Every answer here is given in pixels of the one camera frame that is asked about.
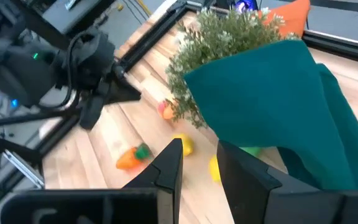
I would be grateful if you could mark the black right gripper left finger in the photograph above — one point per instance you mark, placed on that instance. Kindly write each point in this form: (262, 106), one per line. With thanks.
(168, 174)

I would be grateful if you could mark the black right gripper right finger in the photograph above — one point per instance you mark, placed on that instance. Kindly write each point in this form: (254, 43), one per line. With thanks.
(247, 186)

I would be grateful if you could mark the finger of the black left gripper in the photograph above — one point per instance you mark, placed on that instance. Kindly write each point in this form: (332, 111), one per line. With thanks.
(123, 91)
(92, 112)

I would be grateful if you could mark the yellow toy lemon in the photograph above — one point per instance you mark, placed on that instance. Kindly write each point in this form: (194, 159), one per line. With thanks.
(187, 145)

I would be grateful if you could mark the yellow toy fruit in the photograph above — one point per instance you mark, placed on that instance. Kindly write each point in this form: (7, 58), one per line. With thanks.
(214, 169)

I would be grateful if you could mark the orange toy carrot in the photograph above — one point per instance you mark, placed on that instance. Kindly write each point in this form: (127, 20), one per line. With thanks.
(129, 159)

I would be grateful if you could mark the toy peach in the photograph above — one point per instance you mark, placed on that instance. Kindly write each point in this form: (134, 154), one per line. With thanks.
(166, 110)

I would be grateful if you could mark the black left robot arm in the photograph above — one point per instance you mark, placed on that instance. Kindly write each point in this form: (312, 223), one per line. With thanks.
(20, 77)

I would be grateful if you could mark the teal green cloth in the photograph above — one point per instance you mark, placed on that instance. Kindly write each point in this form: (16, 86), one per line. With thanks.
(275, 109)

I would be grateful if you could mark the artificial plant with white flowers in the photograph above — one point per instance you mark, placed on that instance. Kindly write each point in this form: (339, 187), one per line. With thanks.
(222, 37)

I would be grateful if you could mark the orange cushion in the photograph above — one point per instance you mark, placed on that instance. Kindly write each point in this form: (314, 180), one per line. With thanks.
(291, 17)

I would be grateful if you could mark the black table frame rail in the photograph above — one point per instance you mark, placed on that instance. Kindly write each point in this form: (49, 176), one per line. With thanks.
(337, 43)
(154, 37)

